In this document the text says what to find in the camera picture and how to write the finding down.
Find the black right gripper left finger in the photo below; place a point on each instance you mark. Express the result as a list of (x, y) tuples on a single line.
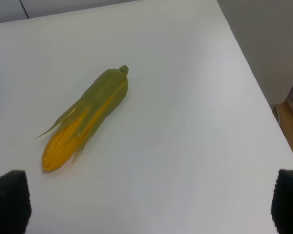
[(15, 205)]

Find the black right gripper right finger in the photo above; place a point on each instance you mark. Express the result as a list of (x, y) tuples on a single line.
[(282, 202)]

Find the corn cob with husk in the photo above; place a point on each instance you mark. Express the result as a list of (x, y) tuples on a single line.
[(75, 127)]

